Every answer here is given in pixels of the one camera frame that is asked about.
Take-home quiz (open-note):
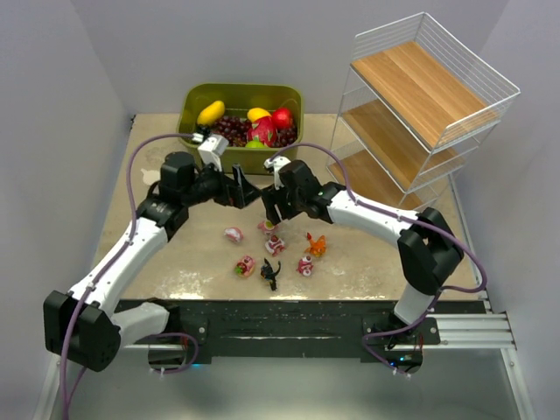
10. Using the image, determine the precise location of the pink dragon fruit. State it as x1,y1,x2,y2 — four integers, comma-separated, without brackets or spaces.
247,116,277,147

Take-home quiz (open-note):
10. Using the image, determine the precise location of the yellow mango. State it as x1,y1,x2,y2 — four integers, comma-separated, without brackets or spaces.
196,101,226,126

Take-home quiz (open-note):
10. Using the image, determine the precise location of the pink strawberry cake toy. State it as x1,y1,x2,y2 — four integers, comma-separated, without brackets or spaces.
264,234,285,256

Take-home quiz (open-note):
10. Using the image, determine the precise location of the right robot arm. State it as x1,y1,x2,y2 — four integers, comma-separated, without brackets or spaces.
262,157,464,326

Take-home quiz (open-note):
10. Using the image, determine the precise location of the red apple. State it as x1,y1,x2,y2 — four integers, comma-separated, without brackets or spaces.
271,107,294,130

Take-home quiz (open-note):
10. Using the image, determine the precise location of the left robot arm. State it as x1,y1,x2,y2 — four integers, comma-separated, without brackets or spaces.
43,152,261,372

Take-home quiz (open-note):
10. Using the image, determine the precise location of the white wire wooden shelf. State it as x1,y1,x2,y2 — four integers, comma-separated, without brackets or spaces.
325,11,522,211

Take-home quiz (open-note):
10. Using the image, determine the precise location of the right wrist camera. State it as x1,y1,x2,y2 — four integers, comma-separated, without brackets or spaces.
263,156,291,190

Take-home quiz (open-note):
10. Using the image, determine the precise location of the purple grape bunch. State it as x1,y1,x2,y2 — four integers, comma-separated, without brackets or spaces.
210,115,299,148

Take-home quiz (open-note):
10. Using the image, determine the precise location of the orange fox toy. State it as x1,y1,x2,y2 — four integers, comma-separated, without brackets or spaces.
304,233,326,258

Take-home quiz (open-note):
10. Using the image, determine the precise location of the black cat toy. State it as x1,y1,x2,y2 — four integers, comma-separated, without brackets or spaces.
260,259,282,291

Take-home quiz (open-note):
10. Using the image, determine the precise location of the pink toy white belly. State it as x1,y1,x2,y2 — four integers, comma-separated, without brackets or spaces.
223,227,244,243

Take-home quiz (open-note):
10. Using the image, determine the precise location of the green pear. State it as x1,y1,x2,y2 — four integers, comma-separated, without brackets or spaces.
245,140,269,149

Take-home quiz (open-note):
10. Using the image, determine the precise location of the pink red bear toy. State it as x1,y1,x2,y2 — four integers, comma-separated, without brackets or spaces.
297,255,313,277

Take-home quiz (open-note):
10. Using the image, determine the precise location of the olive green plastic bin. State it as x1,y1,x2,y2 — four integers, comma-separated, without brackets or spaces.
178,83,304,175

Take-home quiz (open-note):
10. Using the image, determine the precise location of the grey bottle beige cap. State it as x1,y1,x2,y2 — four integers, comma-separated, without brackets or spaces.
140,168,160,186

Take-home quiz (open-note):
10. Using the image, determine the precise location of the pink toy green top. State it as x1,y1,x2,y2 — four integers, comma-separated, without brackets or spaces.
257,220,277,235

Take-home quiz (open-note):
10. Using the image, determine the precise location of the yellow lemon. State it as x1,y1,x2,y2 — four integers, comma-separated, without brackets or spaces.
247,108,270,123

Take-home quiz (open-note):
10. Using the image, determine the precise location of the pink bear strawberry toy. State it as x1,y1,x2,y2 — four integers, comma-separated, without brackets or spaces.
234,255,256,277

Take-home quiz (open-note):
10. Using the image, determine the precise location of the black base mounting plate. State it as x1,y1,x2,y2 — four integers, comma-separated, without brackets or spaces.
130,299,441,367

